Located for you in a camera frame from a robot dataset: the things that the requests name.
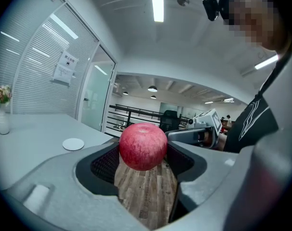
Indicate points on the person's head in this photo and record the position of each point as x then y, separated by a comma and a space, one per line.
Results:
254, 20

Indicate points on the white document sheet holder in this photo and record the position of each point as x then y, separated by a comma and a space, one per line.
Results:
62, 74

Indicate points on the person's black t-shirt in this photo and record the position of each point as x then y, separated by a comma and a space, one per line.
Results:
252, 126

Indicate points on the round ceiling smoke detector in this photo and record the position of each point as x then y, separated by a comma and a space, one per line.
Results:
183, 1

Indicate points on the white plate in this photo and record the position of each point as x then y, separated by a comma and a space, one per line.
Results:
73, 144

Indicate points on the black metal railing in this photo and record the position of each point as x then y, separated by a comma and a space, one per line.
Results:
134, 111

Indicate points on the red apple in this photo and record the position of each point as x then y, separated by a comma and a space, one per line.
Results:
143, 147

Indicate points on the long ceiling light strip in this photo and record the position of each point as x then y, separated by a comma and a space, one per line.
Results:
157, 1
266, 62

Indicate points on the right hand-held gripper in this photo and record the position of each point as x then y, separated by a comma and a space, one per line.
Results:
212, 120

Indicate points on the pink flower bouquet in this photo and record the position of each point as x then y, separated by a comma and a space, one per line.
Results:
2, 94

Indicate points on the black head camera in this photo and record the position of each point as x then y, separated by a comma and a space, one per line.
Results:
211, 7

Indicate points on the frosted glass door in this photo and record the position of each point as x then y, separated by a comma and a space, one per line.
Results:
97, 95

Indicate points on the black office chair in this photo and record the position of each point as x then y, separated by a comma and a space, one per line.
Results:
169, 120

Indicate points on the person's right forearm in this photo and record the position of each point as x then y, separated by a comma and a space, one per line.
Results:
222, 142

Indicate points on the white paper sign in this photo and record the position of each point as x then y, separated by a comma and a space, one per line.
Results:
68, 59

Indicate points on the white ribbed vase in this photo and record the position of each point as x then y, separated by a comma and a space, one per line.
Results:
3, 123

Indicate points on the black pendant lamp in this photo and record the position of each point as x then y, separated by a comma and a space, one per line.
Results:
125, 93
152, 89
153, 97

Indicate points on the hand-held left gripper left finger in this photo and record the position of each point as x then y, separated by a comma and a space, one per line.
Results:
64, 177

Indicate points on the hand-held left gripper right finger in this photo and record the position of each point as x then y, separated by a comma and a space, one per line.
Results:
208, 172

